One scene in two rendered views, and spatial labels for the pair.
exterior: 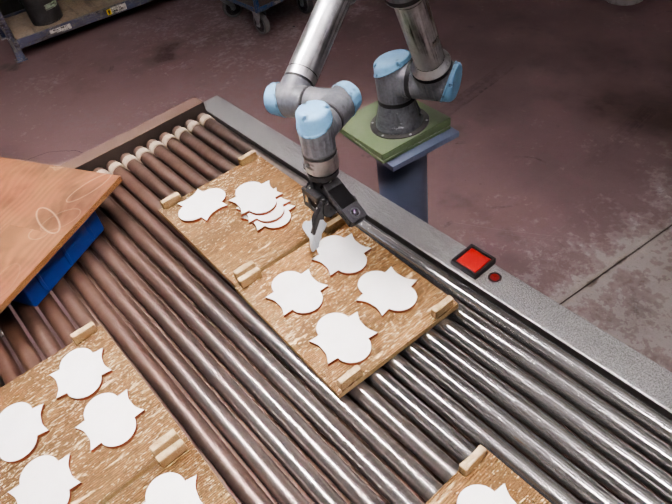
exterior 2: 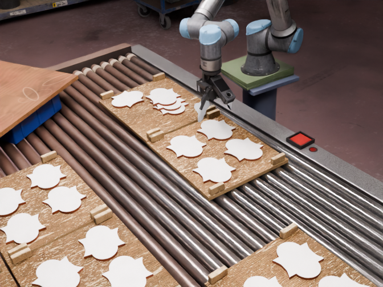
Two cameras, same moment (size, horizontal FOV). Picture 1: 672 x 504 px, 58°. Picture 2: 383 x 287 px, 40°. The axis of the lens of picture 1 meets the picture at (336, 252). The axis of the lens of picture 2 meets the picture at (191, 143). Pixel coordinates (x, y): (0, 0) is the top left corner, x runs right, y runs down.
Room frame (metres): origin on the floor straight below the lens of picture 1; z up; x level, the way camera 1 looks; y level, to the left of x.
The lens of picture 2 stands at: (-0.63, 0.10, 2.05)
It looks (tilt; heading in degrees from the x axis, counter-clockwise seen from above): 34 degrees down; 0
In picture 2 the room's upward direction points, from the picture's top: 4 degrees counter-clockwise
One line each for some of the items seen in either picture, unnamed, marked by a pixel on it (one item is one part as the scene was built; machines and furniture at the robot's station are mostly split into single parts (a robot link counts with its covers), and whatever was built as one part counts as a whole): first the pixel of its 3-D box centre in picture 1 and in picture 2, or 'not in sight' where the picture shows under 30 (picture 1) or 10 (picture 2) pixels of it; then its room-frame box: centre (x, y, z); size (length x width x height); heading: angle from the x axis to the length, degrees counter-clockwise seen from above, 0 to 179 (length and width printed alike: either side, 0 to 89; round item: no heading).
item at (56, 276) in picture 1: (22, 244); (9, 109); (1.30, 0.84, 0.97); 0.31 x 0.31 x 0.10; 62
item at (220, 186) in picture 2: (349, 377); (216, 188); (0.72, 0.02, 0.95); 0.06 x 0.02 x 0.03; 121
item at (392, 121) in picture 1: (397, 109); (259, 58); (1.67, -0.27, 0.95); 0.15 x 0.15 x 0.10
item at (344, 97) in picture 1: (331, 105); (220, 32); (1.19, -0.05, 1.30); 0.11 x 0.11 x 0.08; 55
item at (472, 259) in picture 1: (473, 261); (300, 140); (1.00, -0.32, 0.92); 0.06 x 0.06 x 0.01; 34
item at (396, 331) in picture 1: (342, 297); (215, 152); (0.95, 0.00, 0.93); 0.41 x 0.35 x 0.02; 31
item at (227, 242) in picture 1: (248, 214); (157, 106); (1.31, 0.22, 0.93); 0.41 x 0.35 x 0.02; 33
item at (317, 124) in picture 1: (316, 130); (211, 42); (1.10, 0.00, 1.30); 0.09 x 0.08 x 0.11; 145
